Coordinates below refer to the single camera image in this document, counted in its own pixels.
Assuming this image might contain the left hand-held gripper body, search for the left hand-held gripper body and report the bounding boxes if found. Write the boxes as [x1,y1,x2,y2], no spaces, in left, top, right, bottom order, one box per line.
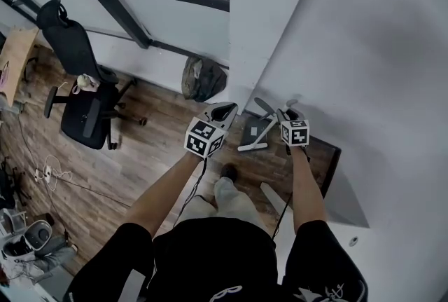
[185,113,230,158]

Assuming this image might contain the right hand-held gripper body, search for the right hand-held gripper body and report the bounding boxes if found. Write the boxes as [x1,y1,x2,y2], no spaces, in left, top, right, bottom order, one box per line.
[281,119,311,146]

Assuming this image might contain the white broom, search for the white broom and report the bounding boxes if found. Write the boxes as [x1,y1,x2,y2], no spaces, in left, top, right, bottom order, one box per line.
[237,99,302,153]

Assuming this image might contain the person's right forearm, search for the person's right forearm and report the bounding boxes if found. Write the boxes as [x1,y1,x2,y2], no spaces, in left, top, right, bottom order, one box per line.
[290,145,328,233]

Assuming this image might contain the person's left forearm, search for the person's left forearm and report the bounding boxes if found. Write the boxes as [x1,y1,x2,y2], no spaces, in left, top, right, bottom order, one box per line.
[122,153,207,237]

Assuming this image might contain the person's right black shoe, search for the person's right black shoe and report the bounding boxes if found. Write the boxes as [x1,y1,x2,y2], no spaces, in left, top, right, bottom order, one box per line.
[220,163,239,181]

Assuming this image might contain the person's beige trousers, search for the person's beige trousers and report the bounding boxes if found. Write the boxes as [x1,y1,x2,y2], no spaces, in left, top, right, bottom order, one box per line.
[174,177,270,235]

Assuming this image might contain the person's black t-shirt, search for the person's black t-shirt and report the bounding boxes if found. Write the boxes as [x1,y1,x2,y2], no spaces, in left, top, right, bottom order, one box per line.
[64,218,368,302]

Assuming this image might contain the black mesh office chair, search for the black mesh office chair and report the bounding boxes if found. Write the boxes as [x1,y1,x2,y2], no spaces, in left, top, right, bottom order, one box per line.
[36,0,148,151]

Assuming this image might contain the white plush toy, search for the white plush toy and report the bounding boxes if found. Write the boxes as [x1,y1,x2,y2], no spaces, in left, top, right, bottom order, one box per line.
[71,74,99,95]

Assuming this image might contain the white table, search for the white table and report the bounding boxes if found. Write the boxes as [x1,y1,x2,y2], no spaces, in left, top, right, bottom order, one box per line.
[260,181,379,302]

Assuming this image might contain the grey crumpled garment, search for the grey crumpled garment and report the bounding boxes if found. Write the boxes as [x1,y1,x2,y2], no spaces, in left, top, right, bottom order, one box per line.
[33,236,78,273]

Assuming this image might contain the white and grey open bag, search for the white and grey open bag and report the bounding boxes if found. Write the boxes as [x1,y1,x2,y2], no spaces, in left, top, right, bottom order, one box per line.
[1,219,53,261]

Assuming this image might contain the light wooden desk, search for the light wooden desk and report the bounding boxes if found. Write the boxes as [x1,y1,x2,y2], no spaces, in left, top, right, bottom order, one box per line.
[0,26,40,108]

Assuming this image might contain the black folded tripod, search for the black folded tripod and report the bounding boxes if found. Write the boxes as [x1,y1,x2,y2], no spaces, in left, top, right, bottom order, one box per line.
[0,158,32,210]

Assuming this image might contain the pink patterned pouch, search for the pink patterned pouch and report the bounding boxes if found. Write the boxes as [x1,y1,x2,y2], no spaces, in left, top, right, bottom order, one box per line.
[0,60,11,91]

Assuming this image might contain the white metal rack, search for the white metal rack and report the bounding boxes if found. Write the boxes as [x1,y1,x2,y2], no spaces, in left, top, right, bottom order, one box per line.
[0,207,28,235]

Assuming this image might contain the grey dustpan with handle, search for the grey dustpan with handle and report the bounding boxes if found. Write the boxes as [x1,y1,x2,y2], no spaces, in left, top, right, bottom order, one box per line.
[240,97,277,147]

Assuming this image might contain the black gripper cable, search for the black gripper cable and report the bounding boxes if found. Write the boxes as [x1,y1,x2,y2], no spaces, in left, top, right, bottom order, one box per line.
[271,191,293,242]
[173,157,208,228]

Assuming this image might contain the white power strip with cable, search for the white power strip with cable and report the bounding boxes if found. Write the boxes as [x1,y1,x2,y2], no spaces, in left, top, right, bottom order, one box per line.
[34,154,74,192]

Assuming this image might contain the grey shoulder strap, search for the grey shoulder strap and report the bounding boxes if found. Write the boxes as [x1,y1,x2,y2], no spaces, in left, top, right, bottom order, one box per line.
[118,268,146,302]

